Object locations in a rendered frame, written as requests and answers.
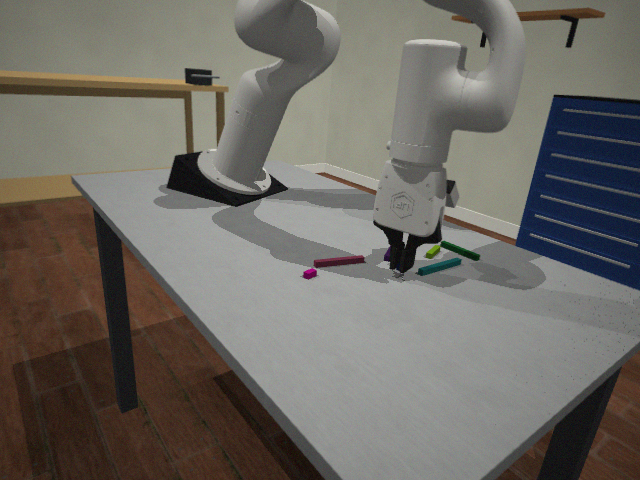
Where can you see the pink rod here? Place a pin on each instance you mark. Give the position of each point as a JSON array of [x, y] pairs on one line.
[[338, 261]]

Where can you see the lime green rod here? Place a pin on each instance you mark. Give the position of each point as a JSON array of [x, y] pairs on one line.
[[433, 251]]

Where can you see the turquoise rod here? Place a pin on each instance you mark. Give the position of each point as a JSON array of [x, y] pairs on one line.
[[439, 266]]

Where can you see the dark green rod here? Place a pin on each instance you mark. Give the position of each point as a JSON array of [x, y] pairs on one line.
[[459, 250]]

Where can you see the magenta rod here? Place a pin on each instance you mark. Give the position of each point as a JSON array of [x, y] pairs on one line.
[[309, 273]]

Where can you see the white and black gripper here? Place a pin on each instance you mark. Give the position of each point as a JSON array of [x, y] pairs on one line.
[[408, 200]]

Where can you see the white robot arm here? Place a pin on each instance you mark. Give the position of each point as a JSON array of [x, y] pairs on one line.
[[436, 94]]

